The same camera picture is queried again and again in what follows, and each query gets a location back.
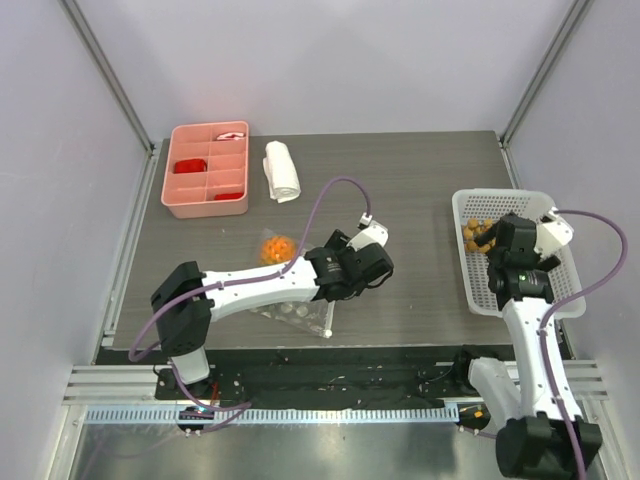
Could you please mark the red item front compartment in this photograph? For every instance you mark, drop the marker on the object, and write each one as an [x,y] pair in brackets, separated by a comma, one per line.
[232,196]

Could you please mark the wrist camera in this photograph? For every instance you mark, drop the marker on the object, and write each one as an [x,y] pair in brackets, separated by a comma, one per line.
[553,233]
[373,233]

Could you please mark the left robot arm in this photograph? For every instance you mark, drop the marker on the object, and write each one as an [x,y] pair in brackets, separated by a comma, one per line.
[190,300]

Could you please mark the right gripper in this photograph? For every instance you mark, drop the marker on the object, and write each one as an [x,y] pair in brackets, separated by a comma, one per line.
[486,238]

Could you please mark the polka dot zip top bag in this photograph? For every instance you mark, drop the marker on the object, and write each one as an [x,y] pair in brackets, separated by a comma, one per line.
[315,318]

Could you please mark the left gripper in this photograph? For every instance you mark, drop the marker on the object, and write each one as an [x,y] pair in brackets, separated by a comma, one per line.
[338,245]

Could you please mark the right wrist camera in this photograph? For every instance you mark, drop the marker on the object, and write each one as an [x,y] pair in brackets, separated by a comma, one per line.
[553,233]

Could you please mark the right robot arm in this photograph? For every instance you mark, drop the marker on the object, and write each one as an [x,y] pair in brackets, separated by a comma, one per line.
[541,430]

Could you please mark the white perforated basket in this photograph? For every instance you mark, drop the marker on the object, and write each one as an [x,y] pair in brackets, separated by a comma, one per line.
[487,290]

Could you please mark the fake longan bunch with stem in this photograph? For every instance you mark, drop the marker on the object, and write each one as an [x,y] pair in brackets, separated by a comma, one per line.
[472,230]

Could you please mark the rolled white towel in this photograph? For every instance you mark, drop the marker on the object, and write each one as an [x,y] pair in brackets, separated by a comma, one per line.
[280,172]

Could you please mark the aluminium rail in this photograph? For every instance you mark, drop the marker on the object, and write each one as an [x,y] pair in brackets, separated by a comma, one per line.
[585,389]

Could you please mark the orange fake pineapple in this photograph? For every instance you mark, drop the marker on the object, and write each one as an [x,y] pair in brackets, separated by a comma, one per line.
[276,248]

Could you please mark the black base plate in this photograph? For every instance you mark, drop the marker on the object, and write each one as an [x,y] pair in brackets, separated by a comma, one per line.
[384,378]

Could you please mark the pink compartment tray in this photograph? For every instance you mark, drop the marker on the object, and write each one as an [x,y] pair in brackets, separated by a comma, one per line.
[207,169]

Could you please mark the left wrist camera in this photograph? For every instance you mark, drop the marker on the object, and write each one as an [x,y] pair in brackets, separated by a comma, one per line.
[373,233]

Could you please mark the red white item in tray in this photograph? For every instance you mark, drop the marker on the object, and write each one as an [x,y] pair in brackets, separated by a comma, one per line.
[230,136]

